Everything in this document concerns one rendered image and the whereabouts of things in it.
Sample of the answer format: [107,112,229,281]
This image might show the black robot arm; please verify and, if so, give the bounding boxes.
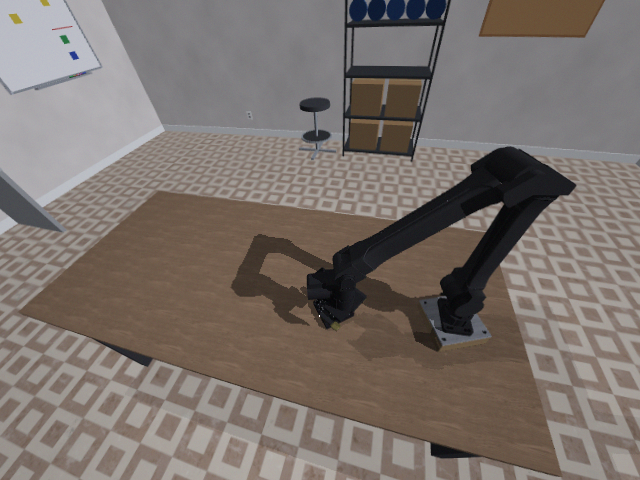
[307,146,576,336]

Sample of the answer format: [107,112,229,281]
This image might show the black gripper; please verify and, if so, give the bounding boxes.
[319,288,367,331]

